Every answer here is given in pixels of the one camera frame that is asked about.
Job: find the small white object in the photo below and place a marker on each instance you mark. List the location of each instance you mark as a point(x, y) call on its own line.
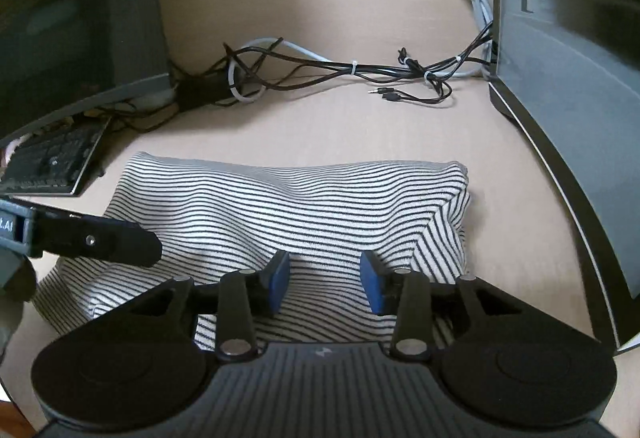
point(152, 98)

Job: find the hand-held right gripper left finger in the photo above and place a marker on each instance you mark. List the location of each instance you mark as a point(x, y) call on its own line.
point(280, 280)

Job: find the black curved monitor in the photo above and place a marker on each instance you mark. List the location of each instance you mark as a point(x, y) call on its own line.
point(75, 17)

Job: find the white glass-sided computer case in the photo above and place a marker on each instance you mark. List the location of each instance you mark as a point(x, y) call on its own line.
point(575, 67)

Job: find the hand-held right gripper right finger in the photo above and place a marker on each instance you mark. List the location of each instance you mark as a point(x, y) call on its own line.
point(372, 285)

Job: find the black keyboard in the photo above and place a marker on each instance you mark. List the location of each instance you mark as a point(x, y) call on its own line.
point(50, 162)

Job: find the grey striped sweater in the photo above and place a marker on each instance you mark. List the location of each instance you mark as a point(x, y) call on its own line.
point(300, 208)

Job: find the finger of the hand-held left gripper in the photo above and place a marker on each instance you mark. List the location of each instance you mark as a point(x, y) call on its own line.
point(110, 243)

